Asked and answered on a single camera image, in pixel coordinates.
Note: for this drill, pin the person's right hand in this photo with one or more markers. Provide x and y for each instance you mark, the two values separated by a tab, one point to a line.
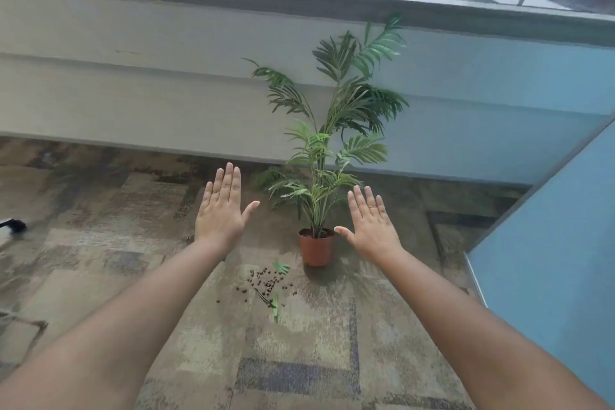
372	227

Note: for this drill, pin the person's left hand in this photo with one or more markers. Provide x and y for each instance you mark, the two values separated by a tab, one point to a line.
221	217

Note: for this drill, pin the terracotta plastic plant pot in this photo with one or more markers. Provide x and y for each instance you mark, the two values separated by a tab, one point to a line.
317	251

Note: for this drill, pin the split green leaf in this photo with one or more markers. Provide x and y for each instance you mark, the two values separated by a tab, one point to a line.
281	267

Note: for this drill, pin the brown clay pebbles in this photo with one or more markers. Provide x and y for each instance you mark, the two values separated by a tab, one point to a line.
269	285

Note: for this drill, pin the narrow dark green leaf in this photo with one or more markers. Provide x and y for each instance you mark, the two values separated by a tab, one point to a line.
264	298

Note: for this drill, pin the long light green leaf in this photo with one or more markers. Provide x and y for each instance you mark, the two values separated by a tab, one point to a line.
275	309

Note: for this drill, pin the person's left forearm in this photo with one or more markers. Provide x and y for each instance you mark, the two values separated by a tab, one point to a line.
120	328

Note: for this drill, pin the person's right forearm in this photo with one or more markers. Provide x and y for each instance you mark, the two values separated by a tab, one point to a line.
456	328

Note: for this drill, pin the green palm plant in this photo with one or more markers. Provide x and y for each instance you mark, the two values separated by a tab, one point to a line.
353	102

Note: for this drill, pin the blue partition panel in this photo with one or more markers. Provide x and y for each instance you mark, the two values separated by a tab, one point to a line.
552	256

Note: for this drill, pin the black chair caster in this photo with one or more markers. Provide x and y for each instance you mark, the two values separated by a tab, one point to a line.
17	225

